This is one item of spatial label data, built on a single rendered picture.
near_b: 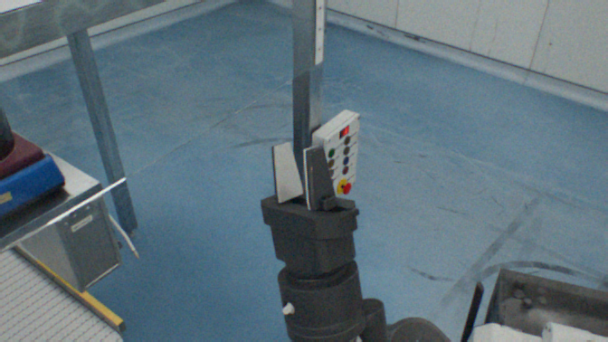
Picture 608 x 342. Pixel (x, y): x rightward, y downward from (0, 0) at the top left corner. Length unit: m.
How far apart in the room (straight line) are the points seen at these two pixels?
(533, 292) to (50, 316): 1.10
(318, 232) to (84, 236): 0.70
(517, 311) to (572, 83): 3.45
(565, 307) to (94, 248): 0.86
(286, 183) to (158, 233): 2.26
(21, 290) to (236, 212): 1.49
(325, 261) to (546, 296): 0.48
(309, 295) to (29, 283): 1.13
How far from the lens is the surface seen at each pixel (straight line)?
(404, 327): 0.79
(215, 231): 2.75
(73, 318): 1.46
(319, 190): 0.52
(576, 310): 0.93
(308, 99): 1.42
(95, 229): 1.14
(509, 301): 0.90
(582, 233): 3.04
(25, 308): 1.53
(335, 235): 0.51
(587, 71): 4.20
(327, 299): 0.55
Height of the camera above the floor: 1.86
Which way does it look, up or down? 37 degrees down
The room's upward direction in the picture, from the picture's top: straight up
